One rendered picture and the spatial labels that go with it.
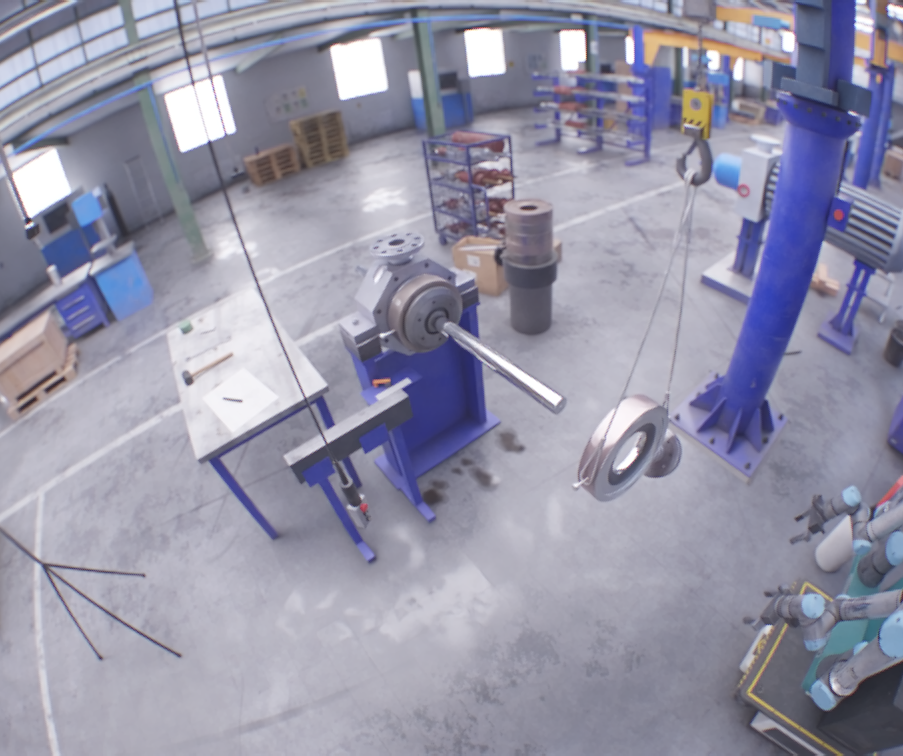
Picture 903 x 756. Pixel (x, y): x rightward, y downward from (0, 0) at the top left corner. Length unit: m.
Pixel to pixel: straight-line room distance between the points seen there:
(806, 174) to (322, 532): 3.24
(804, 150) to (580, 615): 2.50
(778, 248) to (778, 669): 2.00
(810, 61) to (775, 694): 2.61
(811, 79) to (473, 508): 2.78
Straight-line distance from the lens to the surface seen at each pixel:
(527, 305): 3.58
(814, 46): 2.14
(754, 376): 2.87
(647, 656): 2.36
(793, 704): 2.28
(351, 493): 1.43
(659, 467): 1.75
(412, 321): 1.98
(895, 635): 1.33
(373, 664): 2.36
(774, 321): 2.66
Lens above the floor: 2.23
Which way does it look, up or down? 41 degrees down
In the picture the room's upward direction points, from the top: 9 degrees counter-clockwise
